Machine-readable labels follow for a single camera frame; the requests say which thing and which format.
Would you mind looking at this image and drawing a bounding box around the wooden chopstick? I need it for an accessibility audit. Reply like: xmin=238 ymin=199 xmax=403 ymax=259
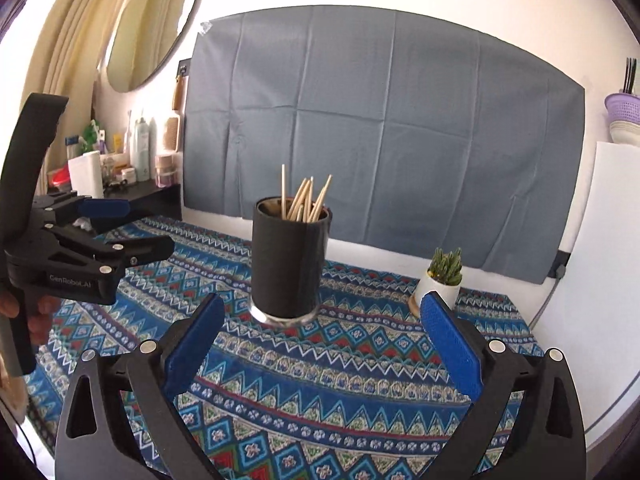
xmin=308 ymin=174 xmax=332 ymax=223
xmin=280 ymin=163 xmax=288 ymax=220

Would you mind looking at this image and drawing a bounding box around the person's left hand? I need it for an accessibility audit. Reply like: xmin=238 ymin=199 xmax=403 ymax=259
xmin=0 ymin=290 xmax=61 ymax=346

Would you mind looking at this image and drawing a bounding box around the round wooden coaster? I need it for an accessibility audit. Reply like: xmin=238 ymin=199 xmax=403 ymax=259
xmin=408 ymin=294 xmax=421 ymax=320

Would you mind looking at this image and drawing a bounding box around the dark side table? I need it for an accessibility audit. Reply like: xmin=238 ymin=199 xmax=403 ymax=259
xmin=76 ymin=180 xmax=182 ymax=234

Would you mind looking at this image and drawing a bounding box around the white pot with cactus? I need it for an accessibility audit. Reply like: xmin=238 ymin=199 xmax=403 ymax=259
xmin=413 ymin=248 xmax=462 ymax=310

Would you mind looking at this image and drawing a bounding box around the green bottle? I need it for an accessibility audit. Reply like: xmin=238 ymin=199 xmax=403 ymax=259
xmin=80 ymin=119 xmax=100 ymax=153

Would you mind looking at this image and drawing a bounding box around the grey spray bottle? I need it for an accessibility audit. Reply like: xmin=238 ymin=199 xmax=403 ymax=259
xmin=131 ymin=117 xmax=151 ymax=182

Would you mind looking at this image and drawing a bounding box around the pink jar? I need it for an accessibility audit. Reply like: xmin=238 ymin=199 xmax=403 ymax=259
xmin=155 ymin=154 xmax=177 ymax=188

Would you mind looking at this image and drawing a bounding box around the blue patterned tablecloth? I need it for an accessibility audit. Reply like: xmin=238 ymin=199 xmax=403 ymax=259
xmin=24 ymin=213 xmax=547 ymax=480

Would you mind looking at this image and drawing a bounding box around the black cylindrical utensil holder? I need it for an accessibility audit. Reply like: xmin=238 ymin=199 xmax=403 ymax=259
xmin=250 ymin=197 xmax=332 ymax=328

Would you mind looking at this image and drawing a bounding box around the grey-blue backdrop cloth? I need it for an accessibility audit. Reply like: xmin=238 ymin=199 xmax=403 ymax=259
xmin=182 ymin=6 xmax=585 ymax=284

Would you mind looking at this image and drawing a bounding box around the purple colander basket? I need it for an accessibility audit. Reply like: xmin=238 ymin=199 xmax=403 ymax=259
xmin=604 ymin=92 xmax=640 ymax=125

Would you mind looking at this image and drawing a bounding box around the black cable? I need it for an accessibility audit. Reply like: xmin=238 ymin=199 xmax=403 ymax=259
xmin=527 ymin=249 xmax=640 ymax=436

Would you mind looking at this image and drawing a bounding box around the wooden brush on wall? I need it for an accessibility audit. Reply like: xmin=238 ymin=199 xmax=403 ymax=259
xmin=171 ymin=58 xmax=191 ymax=114

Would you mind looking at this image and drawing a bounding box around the round wall mirror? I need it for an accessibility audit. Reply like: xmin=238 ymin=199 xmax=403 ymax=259
xmin=106 ymin=0 xmax=196 ymax=93

